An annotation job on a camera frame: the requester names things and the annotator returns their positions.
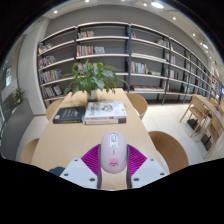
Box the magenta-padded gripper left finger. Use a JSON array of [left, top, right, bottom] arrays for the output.
[[59, 143, 103, 190]]

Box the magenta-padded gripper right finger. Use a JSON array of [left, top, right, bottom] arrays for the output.
[[126, 144, 169, 189]]

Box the pale pink computer mouse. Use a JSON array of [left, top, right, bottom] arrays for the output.
[[99, 130, 128, 174]]

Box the curved wooden chair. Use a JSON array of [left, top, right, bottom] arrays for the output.
[[19, 138, 41, 165], [45, 99, 65, 121], [125, 92, 149, 121], [148, 130, 190, 175]]

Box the red-spined book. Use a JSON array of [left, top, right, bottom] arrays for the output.
[[84, 116, 128, 126]]

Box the black hardcover book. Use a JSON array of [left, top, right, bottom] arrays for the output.
[[52, 105, 87, 125]]

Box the white illustrated cover book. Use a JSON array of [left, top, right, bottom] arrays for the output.
[[84, 101, 128, 121]]

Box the group of slatted wooden chairs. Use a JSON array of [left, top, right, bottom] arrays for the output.
[[179, 94, 224, 158]]

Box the green potted table plant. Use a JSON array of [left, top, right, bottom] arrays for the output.
[[63, 59, 130, 102]]

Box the small potted ledge plant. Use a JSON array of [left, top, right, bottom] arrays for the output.
[[12, 87, 27, 105]]

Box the grey bookshelf unit with books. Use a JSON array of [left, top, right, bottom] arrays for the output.
[[36, 21, 224, 108]]

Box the group of ceiling lights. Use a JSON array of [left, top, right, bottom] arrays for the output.
[[52, 0, 210, 50]]

